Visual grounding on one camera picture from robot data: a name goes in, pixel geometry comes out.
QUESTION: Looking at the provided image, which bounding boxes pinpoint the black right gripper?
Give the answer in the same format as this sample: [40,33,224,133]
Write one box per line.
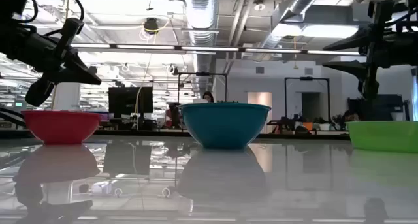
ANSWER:
[321,0,418,101]

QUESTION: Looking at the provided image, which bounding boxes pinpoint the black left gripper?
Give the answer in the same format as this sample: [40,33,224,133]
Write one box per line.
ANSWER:
[0,24,103,108]

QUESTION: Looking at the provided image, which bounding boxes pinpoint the white column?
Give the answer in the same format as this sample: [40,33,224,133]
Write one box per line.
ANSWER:
[51,82,82,112]

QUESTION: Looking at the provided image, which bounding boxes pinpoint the red plastic bowl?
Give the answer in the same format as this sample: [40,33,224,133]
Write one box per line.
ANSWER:
[21,110,101,145]

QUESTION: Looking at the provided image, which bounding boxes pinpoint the dark equipment station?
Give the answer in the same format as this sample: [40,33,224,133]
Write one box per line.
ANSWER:
[347,93,411,122]

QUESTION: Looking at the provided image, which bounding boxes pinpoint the black computer monitor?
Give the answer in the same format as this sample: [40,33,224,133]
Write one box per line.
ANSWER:
[108,86,154,119]

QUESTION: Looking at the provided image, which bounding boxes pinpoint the green plastic bowl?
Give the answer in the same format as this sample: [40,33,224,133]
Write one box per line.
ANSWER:
[346,120,418,153]

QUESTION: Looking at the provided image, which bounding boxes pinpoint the long ceiling light bar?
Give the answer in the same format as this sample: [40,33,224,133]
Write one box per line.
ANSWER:
[70,42,361,56]

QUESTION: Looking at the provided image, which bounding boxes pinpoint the teal plastic bowl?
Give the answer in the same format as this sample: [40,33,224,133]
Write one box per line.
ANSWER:
[178,101,272,150]

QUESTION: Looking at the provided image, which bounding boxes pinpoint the black metal frame stand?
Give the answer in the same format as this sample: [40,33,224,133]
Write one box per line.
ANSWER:
[283,76,331,122]

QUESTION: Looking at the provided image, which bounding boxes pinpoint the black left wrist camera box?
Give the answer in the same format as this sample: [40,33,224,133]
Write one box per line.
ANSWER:
[54,17,85,59]

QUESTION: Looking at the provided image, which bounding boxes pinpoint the silver ventilation duct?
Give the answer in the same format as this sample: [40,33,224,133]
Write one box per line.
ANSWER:
[254,0,327,62]
[181,0,219,94]

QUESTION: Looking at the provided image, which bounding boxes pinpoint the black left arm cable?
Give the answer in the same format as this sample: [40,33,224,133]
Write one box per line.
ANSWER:
[42,0,86,37]

